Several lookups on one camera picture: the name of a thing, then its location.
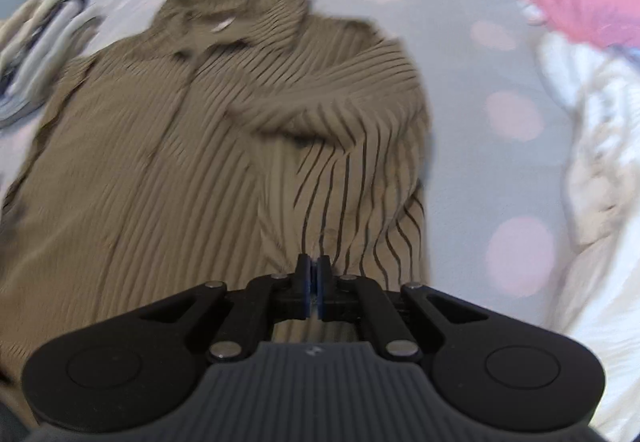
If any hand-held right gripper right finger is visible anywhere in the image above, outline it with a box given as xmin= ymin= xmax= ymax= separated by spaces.
xmin=317 ymin=255 xmax=493 ymax=364

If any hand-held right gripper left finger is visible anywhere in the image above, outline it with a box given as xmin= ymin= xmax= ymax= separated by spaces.
xmin=137 ymin=253 xmax=317 ymax=364

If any brown striped shirt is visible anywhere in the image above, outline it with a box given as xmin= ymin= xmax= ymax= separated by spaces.
xmin=0 ymin=0 xmax=436 ymax=388

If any stack of folded clothes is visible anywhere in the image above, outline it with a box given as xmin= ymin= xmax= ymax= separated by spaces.
xmin=0 ymin=0 xmax=103 ymax=127

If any white crumpled garment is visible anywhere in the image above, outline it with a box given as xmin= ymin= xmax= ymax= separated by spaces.
xmin=535 ymin=29 xmax=640 ymax=442

